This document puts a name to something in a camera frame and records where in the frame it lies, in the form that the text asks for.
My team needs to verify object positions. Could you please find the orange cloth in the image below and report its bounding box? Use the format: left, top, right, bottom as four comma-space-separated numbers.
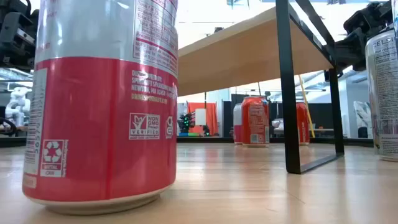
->
186, 101, 220, 136

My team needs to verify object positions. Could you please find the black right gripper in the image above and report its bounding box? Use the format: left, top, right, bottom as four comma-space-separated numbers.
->
323, 1, 394, 78

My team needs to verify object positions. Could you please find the white paper sheet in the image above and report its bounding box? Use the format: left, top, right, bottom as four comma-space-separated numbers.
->
195, 108, 207, 126

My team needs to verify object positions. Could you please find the black partition wall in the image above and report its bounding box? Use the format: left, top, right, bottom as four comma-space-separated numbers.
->
269, 101, 338, 138

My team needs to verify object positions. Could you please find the yellow cable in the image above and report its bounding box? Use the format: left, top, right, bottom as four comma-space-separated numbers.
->
298, 73, 316, 139

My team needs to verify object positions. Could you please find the wooden shelf with black legs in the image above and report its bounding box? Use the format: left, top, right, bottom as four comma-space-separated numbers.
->
177, 0, 345, 175

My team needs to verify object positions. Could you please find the white wrapped object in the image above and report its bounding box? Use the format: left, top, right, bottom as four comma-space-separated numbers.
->
353, 100, 373, 139

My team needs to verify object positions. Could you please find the wooden desk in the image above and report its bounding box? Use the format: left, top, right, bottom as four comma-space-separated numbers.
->
272, 126, 338, 133

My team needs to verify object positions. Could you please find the black curved cable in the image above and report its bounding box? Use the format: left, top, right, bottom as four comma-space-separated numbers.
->
0, 116, 19, 137

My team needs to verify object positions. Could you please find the white Celsius slim can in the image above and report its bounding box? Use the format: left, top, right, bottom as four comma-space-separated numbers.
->
364, 24, 398, 163

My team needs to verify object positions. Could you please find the silver red Spindrift can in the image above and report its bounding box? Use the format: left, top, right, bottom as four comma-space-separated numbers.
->
233, 103, 244, 146
21, 0, 179, 216

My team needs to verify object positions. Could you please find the black cabinet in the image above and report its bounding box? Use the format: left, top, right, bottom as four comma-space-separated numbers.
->
221, 93, 244, 138

